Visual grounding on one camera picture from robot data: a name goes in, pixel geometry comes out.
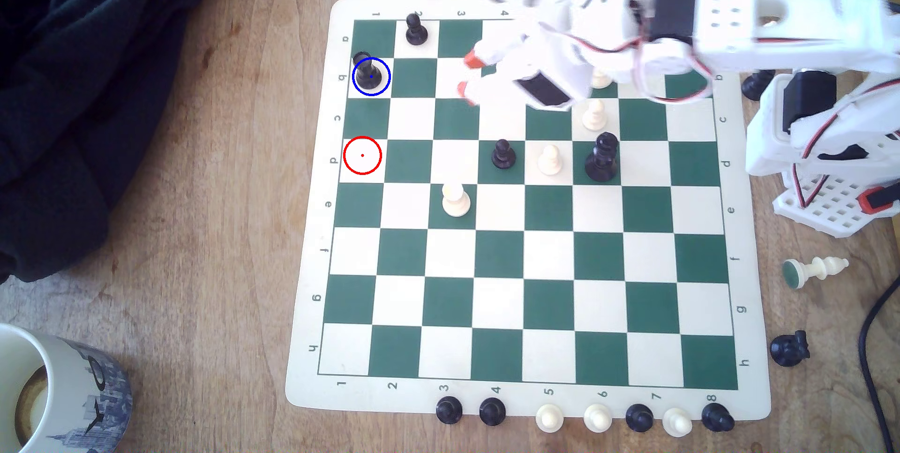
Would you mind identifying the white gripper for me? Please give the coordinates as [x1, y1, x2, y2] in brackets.
[457, 0, 655, 111]

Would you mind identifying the black queen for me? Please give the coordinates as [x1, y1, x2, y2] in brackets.
[584, 132, 620, 183]

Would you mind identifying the green white chessboard mat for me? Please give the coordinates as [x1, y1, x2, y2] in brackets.
[285, 0, 772, 420]

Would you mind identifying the black bishop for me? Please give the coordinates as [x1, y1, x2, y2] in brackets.
[741, 71, 774, 101]

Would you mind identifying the white bishop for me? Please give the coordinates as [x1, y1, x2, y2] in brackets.
[782, 256, 850, 291]

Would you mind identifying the red clamp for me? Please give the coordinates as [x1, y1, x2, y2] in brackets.
[861, 184, 900, 215]

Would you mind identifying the black knight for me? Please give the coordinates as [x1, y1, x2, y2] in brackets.
[769, 330, 811, 368]
[702, 402, 735, 433]

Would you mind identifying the dark blue cloth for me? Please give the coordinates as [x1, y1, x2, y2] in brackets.
[0, 0, 236, 284]

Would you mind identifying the printed skyline coffee mug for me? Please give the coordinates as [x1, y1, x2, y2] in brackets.
[0, 323, 134, 453]

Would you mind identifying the white perforated base plate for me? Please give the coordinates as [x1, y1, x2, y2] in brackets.
[773, 172, 900, 239]

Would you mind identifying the black cable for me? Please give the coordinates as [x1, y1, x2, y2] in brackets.
[738, 0, 900, 453]

